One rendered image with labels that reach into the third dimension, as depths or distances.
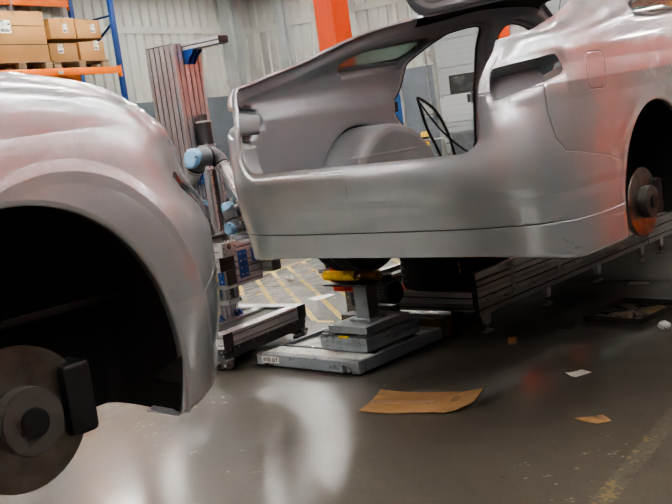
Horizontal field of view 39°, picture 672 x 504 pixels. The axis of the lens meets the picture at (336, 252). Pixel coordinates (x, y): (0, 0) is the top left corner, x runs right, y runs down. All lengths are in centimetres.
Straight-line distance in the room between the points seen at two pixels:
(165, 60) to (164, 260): 398
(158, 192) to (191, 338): 37
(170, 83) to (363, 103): 134
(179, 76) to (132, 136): 388
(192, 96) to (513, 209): 299
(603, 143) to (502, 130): 52
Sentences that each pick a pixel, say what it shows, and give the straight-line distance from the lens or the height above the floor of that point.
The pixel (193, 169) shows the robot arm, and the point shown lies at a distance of 557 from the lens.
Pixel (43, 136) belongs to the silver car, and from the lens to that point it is 207.
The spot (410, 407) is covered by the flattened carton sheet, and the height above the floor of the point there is 1.
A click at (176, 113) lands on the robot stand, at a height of 160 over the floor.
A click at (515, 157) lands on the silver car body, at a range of 365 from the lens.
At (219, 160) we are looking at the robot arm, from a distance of 559.
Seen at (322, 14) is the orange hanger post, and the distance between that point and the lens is 616.
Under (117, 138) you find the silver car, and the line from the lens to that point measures 219.
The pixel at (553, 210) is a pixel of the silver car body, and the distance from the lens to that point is 371.
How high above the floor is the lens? 138
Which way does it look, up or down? 8 degrees down
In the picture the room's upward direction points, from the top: 8 degrees counter-clockwise
